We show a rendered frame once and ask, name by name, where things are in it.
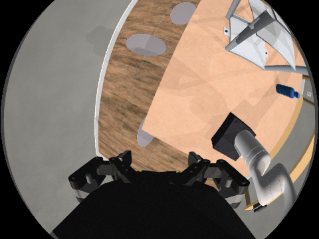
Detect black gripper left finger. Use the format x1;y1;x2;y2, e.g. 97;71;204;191
68;150;147;203

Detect blue bottle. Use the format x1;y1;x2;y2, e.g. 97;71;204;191
276;84;300;99

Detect grey metal shelving unit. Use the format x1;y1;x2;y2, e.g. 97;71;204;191
223;0;308;75

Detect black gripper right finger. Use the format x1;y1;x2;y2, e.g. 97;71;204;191
169;151;250;209

